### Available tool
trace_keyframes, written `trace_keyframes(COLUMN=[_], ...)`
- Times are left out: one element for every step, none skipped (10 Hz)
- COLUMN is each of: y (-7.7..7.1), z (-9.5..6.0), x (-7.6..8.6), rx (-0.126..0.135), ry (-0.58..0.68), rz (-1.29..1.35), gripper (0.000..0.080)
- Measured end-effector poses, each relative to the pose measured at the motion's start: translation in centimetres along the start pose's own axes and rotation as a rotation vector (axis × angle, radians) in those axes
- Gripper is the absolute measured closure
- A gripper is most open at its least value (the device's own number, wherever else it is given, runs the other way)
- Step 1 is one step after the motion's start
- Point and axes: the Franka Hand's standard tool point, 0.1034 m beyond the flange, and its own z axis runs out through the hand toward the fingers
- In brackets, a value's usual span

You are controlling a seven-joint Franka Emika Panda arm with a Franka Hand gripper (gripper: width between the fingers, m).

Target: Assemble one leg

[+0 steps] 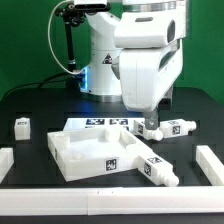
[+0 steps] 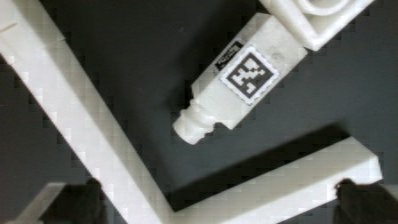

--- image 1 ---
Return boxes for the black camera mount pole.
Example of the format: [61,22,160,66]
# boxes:
[55,3,84,91]

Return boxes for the white front fence bar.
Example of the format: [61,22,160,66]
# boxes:
[0,186,224,216]

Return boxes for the white sheet with tags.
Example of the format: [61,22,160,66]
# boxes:
[64,118,145,132]

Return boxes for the white right fence bar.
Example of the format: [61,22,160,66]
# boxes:
[196,145,224,186]

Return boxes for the white square table top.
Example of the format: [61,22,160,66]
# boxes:
[47,125,152,182]

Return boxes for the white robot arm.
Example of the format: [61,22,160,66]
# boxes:
[73,0,189,130]

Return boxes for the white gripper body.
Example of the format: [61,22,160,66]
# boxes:
[114,13,184,112]

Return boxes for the white fence bar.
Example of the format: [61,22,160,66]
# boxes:
[0,148,14,183]
[196,145,224,186]
[0,186,224,216]

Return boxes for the white left fence bar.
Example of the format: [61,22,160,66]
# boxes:
[0,148,14,183]

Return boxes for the white cable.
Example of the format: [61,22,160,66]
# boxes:
[47,0,84,75]

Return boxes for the black cable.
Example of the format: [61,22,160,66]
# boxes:
[1,71,78,101]

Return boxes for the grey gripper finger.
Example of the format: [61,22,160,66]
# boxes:
[143,111,158,130]

